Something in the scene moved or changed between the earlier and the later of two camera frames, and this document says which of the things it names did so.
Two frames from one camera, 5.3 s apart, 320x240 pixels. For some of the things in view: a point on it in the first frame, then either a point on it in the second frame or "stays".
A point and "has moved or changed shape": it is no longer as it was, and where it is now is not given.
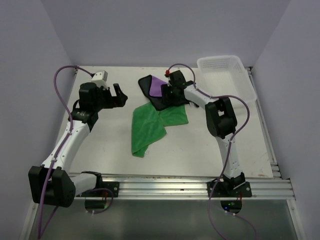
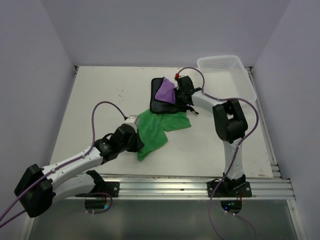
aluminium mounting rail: [265, 187] stays
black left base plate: [113, 186] stays
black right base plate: [222, 189] stays
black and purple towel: [158, 91] has moved or changed shape
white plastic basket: [224, 75] stays
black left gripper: [118, 101] -> [138, 144]
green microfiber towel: [148, 124] has moved or changed shape
